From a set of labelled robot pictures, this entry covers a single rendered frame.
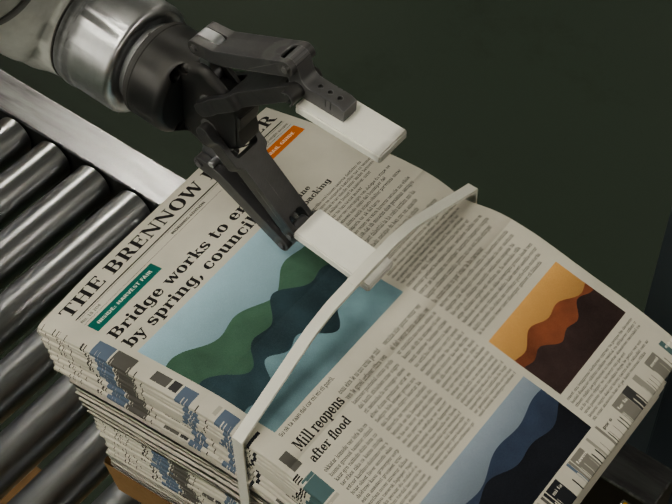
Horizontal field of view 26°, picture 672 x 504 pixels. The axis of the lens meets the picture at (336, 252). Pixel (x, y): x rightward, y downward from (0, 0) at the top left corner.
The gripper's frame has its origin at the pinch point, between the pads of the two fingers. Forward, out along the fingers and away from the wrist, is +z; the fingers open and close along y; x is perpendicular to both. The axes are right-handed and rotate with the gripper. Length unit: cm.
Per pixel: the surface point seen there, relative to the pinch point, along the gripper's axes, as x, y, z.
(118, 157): -21, 53, -50
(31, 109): -21, 54, -63
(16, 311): 2, 52, -43
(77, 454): 11, 50, -25
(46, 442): 11, 52, -29
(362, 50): -123, 140, -85
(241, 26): -113, 141, -109
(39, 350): 4, 51, -37
